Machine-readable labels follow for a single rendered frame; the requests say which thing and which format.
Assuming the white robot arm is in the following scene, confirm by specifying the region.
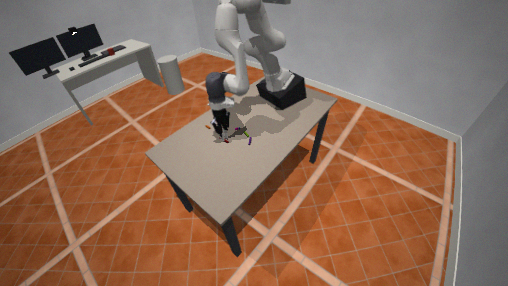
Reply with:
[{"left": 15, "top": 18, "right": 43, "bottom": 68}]
[{"left": 205, "top": 0, "right": 295, "bottom": 110}]

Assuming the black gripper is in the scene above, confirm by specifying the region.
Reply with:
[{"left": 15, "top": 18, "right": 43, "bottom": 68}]
[{"left": 210, "top": 108, "right": 230, "bottom": 141}]

